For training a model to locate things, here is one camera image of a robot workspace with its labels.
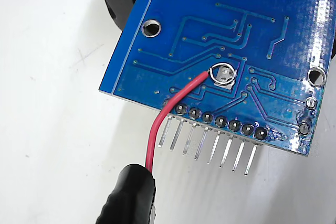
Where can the blue printed circuit board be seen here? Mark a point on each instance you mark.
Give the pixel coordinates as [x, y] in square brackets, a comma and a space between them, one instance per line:
[210, 11]

